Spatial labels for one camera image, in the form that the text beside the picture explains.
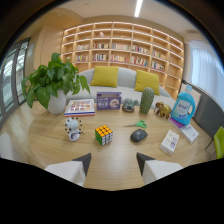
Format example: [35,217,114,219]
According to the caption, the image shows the golden elephant figurine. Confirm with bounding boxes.
[153,101,173,120]

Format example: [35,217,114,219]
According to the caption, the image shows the green handled scissors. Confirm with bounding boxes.
[123,119,148,130]

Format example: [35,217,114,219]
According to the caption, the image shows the white astronaut figurine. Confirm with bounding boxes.
[64,116,85,143]

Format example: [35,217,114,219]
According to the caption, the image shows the white book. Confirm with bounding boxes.
[178,123,200,145]

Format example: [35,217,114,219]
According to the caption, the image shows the blue detergent bottle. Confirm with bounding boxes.
[170,83,197,126]

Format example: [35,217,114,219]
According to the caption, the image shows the white curtain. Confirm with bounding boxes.
[189,40,224,113]

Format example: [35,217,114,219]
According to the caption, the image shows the yellow cushion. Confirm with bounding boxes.
[89,65,120,89]
[134,69,161,97]

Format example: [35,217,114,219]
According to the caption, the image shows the purple book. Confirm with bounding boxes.
[167,116,186,130]

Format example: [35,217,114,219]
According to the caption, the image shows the green leafy potted plant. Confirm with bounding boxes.
[21,52,91,110]

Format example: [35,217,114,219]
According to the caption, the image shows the purple cardboard box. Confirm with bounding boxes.
[96,91,123,111]

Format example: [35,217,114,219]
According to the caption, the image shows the rubik's cube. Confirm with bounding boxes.
[94,124,114,146]

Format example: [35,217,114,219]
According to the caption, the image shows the colourful picture book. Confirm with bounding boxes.
[63,98,97,118]

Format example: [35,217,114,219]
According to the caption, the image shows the small white product box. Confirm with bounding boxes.
[159,129,180,156]

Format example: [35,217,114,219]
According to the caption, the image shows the light grey sofa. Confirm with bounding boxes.
[65,66,177,109]

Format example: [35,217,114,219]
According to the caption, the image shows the wooden bookshelf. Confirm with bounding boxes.
[60,21,185,101]

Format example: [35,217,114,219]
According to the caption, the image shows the green chair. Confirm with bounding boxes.
[205,125,224,160]

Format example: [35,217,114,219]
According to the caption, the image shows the small teal cactus ornament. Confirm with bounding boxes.
[121,97,139,113]

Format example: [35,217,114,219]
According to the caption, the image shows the white plant pot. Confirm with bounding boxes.
[46,89,67,115]

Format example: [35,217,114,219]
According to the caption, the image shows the tall green ceramic cactus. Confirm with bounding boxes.
[139,86,156,115]

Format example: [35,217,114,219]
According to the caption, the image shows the dark grey computer mouse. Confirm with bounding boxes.
[129,128,149,144]

